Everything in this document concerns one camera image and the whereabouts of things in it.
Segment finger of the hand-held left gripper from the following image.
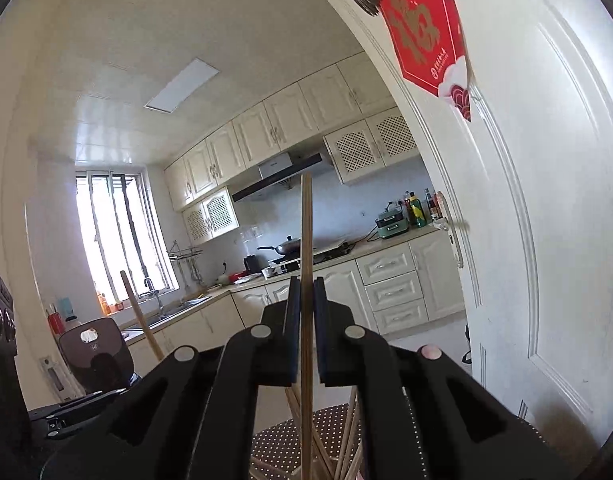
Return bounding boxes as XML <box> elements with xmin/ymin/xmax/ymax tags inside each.
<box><xmin>28</xmin><ymin>386</ymin><xmax>150</xmax><ymax>442</ymax></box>

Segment black air fryer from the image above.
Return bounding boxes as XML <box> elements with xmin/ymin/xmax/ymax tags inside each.
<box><xmin>58</xmin><ymin>316</ymin><xmax>134</xmax><ymax>394</ymax></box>

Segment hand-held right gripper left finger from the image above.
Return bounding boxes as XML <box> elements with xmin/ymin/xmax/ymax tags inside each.
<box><xmin>39</xmin><ymin>276</ymin><xmax>302</xmax><ymax>480</ymax></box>

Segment flat ceiling light panel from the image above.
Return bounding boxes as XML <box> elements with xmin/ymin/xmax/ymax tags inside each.
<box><xmin>144</xmin><ymin>57</ymin><xmax>220</xmax><ymax>113</ymax></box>

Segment pile of wooden chopsticks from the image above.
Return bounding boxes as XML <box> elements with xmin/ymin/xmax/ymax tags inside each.
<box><xmin>246</xmin><ymin>385</ymin><xmax>363</xmax><ymax>480</ymax></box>

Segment red door poster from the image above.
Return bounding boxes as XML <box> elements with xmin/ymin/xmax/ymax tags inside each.
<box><xmin>375</xmin><ymin>0</ymin><xmax>473</xmax><ymax>123</ymax></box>

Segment cream door handle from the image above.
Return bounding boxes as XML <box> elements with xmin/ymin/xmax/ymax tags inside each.
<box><xmin>433</xmin><ymin>191</ymin><xmax>471</xmax><ymax>269</ymax></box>

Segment row of plain wall cabinets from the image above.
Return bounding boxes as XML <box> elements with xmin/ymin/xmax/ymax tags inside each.
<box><xmin>164</xmin><ymin>52</ymin><xmax>398</xmax><ymax>212</ymax></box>

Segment small lattice wall cabinet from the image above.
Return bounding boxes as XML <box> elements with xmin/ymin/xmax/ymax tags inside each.
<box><xmin>181</xmin><ymin>186</ymin><xmax>240</xmax><ymax>247</ymax></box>

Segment green yellow-capped bottle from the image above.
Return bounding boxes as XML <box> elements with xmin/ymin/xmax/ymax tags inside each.
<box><xmin>407</xmin><ymin>192</ymin><xmax>425</xmax><ymax>227</ymax></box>

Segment steel faucet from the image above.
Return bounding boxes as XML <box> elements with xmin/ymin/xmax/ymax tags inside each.
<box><xmin>144</xmin><ymin>278</ymin><xmax>165</xmax><ymax>316</ymax></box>

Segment cream lower kitchen cabinets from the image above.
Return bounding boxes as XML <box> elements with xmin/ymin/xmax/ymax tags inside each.
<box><xmin>121</xmin><ymin>230</ymin><xmax>467</xmax><ymax>362</ymax></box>

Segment wide lattice wall cabinet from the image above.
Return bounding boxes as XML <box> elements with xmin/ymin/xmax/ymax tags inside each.
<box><xmin>323</xmin><ymin>110</ymin><xmax>418</xmax><ymax>185</ymax></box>

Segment gas stove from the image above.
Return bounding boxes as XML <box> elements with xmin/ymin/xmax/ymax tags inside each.
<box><xmin>269</xmin><ymin>242</ymin><xmax>356</xmax><ymax>267</ymax></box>

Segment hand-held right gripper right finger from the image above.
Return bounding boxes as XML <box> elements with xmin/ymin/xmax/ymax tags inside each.
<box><xmin>313</xmin><ymin>276</ymin><xmax>582</xmax><ymax>480</ymax></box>

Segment steel wok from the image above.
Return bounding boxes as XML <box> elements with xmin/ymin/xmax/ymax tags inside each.
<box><xmin>256</xmin><ymin>235</ymin><xmax>302</xmax><ymax>257</ymax></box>

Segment light wooden chopstick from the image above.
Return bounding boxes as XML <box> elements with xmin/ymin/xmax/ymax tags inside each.
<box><xmin>300</xmin><ymin>175</ymin><xmax>316</xmax><ymax>480</ymax></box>
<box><xmin>119</xmin><ymin>270</ymin><xmax>166</xmax><ymax>362</ymax></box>

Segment cream cabinet drawer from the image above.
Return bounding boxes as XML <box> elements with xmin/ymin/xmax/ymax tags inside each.
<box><xmin>363</xmin><ymin>271</ymin><xmax>420</xmax><ymax>312</ymax></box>
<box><xmin>371</xmin><ymin>299</ymin><xmax>427</xmax><ymax>335</ymax></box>
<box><xmin>355</xmin><ymin>244</ymin><xmax>416</xmax><ymax>286</ymax></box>

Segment wall utensil rack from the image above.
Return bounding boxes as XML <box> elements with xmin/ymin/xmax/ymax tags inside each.
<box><xmin>166</xmin><ymin>240</ymin><xmax>204</xmax><ymax>286</ymax></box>

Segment white door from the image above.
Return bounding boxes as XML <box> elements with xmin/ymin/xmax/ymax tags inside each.
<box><xmin>314</xmin><ymin>0</ymin><xmax>613</xmax><ymax>461</ymax></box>

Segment kitchen window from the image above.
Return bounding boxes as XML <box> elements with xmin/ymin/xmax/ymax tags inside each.
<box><xmin>75</xmin><ymin>170</ymin><xmax>180</xmax><ymax>302</ymax></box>

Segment red flask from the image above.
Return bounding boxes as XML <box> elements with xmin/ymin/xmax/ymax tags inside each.
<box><xmin>46</xmin><ymin>305</ymin><xmax>66</xmax><ymax>336</ymax></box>

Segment black range hood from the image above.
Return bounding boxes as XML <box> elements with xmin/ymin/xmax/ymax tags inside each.
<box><xmin>231</xmin><ymin>152</ymin><xmax>323</xmax><ymax>204</ymax></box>

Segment green tabletop appliance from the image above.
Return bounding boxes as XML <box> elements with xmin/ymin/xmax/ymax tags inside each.
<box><xmin>375</xmin><ymin>201</ymin><xmax>412</xmax><ymax>240</ymax></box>

